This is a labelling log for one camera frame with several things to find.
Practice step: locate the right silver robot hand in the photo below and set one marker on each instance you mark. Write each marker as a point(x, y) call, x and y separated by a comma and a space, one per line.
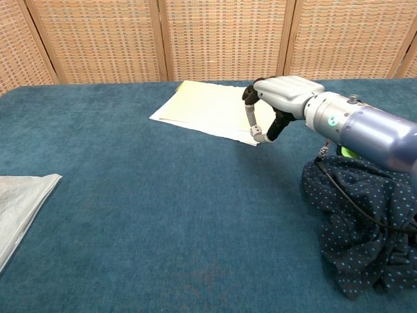
point(286, 94)

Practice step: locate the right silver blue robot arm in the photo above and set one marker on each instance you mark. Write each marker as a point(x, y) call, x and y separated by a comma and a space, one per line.
point(365, 127)

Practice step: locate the pale yellow paper pad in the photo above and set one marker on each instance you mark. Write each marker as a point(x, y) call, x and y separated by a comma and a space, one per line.
point(208, 107)

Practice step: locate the woven wooden folding screen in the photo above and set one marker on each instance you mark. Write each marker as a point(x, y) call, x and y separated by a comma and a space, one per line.
point(208, 39)

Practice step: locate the dark polka dot garment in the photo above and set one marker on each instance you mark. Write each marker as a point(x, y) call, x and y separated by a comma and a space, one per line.
point(358, 221)

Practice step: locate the teal table cloth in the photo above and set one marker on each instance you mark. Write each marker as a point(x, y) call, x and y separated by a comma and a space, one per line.
point(163, 212)

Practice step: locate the grey plastic bag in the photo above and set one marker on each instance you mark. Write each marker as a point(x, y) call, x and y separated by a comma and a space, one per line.
point(16, 205)

